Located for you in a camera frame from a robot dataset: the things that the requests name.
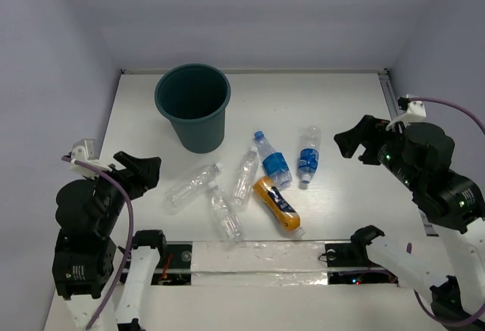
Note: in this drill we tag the crushed bottle blue label blue cap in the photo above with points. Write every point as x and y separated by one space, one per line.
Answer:
274 163

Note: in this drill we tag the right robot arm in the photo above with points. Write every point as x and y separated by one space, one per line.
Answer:
419 156

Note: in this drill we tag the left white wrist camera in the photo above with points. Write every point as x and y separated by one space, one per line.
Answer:
84 151

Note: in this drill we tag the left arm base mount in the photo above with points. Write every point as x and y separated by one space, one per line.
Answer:
175 269

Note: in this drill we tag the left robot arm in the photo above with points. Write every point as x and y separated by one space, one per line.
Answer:
102 267

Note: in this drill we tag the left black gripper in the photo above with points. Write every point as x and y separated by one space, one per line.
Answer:
123 179

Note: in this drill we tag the clear ribbed bottle white cap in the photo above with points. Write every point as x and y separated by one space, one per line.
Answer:
225 218

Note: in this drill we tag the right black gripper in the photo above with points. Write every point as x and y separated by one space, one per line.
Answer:
369 129

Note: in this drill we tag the orange plastic bottle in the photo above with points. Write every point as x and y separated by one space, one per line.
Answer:
283 211

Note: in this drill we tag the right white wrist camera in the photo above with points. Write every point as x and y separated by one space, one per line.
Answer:
407 111

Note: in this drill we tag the dark green plastic bin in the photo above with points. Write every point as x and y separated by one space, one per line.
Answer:
193 97

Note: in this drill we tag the clear slim bottle white cap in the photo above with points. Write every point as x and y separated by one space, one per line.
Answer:
245 177

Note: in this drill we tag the clear bottle blue label white cap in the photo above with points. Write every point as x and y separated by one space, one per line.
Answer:
309 153

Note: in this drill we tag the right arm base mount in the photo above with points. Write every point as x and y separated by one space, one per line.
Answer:
349 265

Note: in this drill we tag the aluminium rail right edge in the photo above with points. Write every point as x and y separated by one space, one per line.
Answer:
396 112

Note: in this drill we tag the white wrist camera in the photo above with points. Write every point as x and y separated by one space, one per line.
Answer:
407 111
84 151

